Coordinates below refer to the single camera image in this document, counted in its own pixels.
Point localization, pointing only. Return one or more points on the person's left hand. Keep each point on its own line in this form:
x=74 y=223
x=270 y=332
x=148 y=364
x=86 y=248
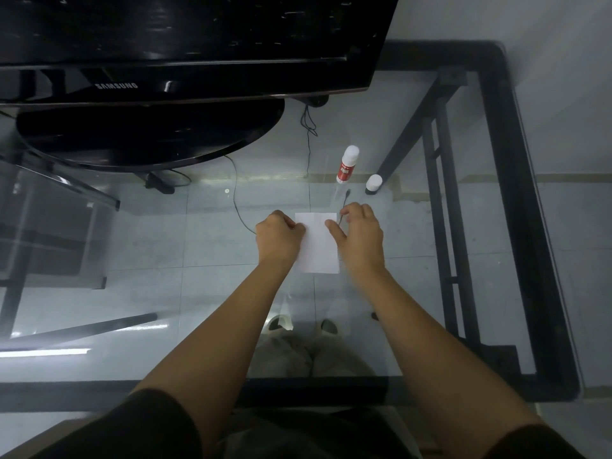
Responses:
x=277 y=241

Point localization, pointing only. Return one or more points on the person's right hand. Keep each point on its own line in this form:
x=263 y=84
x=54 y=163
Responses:
x=361 y=243

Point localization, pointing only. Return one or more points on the person's left thumb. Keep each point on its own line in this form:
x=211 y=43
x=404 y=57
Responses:
x=296 y=229

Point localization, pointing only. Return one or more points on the person's right thumb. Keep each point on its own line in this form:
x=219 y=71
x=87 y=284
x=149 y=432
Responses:
x=335 y=232

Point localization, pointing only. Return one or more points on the white paper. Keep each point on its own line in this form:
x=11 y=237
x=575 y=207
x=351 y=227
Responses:
x=319 y=248

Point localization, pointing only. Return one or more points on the person's right forearm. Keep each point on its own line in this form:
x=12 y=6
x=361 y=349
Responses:
x=430 y=358

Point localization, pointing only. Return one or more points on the person's left forearm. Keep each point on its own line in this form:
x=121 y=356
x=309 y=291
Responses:
x=215 y=348

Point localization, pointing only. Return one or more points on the white glue stick cap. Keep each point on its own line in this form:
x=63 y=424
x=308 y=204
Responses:
x=374 y=183

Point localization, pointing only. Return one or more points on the white glue stick red label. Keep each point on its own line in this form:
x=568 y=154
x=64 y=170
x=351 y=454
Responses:
x=347 y=164

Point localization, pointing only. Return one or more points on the light grey shoe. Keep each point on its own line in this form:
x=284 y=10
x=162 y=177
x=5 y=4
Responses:
x=279 y=323

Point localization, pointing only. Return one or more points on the grey trousers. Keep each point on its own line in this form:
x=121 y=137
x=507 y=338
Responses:
x=330 y=356

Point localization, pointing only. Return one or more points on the black power adapter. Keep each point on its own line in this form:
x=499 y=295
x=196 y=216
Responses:
x=160 y=183

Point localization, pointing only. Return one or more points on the black monitor with stand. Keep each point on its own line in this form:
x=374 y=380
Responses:
x=191 y=33

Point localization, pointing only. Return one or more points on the clear glass shelf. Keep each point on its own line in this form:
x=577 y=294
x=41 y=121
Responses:
x=57 y=181

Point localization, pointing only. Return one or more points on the black shirt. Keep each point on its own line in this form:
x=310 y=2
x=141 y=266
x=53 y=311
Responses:
x=143 y=425

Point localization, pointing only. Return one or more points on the black metal table frame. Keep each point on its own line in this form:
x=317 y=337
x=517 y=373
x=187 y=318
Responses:
x=521 y=234

